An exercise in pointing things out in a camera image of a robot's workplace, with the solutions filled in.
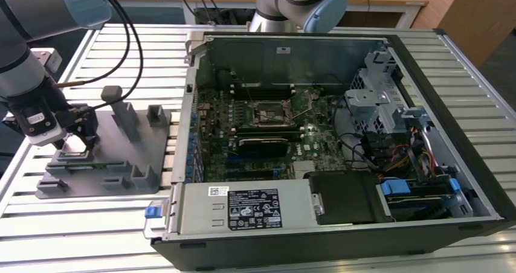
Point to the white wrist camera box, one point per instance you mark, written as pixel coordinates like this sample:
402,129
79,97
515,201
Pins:
42,134

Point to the blue drive clip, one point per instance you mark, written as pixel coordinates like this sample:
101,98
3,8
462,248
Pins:
454,184

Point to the silver metal support bar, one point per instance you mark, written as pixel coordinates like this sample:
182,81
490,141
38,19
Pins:
429,140

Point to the blue disk carrier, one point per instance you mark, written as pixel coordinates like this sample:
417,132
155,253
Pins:
395,188

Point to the black rating label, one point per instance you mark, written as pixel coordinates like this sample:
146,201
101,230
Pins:
254,209

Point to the wooden cabinet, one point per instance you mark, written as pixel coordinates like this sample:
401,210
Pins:
475,19

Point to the black RAM slot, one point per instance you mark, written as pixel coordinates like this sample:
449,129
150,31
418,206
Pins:
269,138
262,98
269,128
269,131
269,135
262,87
262,90
262,94

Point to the black open PC case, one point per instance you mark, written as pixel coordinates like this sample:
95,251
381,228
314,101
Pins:
282,252

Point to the small grey wrist box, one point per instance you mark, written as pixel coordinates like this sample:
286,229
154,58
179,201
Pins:
50,60

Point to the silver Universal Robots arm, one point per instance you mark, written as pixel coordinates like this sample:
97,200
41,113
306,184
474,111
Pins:
29,16

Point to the CPU socket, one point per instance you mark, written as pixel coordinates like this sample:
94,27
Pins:
270,113

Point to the silver metal drive cage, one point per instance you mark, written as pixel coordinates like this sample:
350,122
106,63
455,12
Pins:
363,104

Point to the silver square CPU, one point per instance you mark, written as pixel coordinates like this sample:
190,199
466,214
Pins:
75,144

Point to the silver power supply box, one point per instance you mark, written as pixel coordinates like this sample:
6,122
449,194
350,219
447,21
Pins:
194,206

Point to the green motherboard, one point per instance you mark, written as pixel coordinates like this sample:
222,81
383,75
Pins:
323,134

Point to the silver finned heatsink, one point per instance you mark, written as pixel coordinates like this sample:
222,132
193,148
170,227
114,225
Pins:
305,168

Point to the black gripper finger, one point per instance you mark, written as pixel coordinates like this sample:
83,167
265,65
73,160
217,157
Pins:
13,122
87,125

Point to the white barcode sticker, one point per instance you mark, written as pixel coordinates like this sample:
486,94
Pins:
218,191

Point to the blue case latch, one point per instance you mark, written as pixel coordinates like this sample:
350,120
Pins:
154,212

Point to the small white black sticker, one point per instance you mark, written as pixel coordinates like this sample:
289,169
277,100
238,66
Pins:
285,50

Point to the grey plastic parts rack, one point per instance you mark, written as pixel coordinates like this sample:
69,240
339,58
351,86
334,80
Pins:
117,170

